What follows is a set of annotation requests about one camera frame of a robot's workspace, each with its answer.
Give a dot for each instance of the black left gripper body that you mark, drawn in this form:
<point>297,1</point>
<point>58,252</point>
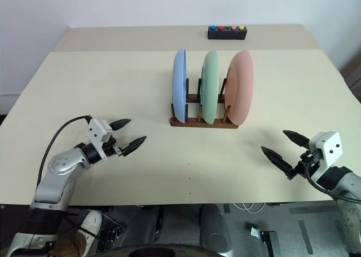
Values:
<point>111,148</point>

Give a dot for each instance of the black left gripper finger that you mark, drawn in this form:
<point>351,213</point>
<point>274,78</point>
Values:
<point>119,124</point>
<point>134,145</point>

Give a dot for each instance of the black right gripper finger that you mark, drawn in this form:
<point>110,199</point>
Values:
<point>277,159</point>
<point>299,140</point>

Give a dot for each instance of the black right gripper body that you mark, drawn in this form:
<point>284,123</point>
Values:
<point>306,166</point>

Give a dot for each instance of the brown wooden plate rack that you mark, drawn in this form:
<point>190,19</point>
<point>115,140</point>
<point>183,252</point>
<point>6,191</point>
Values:
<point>194,123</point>

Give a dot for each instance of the blue plate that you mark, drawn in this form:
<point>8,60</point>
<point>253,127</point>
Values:
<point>179,85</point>

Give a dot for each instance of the pink plate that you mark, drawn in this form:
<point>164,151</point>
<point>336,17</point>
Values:
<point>239,90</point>

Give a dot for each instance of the green plate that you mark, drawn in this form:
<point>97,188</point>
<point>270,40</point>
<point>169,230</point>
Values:
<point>210,85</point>

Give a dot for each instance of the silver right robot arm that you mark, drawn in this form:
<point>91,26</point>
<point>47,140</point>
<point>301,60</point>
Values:
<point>351,189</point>

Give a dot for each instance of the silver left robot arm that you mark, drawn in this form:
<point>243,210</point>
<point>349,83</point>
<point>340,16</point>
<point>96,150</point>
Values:
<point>59,166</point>

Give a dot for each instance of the white shoe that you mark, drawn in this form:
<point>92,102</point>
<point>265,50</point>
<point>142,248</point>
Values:
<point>91,221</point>

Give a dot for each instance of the black floor device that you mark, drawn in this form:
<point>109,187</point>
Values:
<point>112,228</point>

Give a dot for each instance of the dark grey rounded cover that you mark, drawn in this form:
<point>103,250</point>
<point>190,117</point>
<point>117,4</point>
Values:
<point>215,228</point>
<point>144,226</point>

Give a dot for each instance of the brown trouser leg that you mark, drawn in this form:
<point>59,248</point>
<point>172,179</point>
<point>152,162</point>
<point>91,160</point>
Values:
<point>72,245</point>

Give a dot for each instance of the dark round rim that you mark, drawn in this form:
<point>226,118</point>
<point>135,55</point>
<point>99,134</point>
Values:
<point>158,252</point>

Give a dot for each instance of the black button box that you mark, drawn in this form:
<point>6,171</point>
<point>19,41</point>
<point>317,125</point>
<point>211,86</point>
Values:
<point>227,35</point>

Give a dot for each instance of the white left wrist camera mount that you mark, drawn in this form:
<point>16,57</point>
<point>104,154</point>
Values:
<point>96,128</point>

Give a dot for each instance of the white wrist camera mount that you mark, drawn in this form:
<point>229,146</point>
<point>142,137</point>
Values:
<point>328,144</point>
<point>96,128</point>

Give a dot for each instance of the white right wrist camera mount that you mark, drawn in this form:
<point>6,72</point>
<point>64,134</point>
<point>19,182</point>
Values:
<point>328,144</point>

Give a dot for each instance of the black metal floor bracket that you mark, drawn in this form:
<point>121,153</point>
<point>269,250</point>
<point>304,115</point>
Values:
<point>266,237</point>

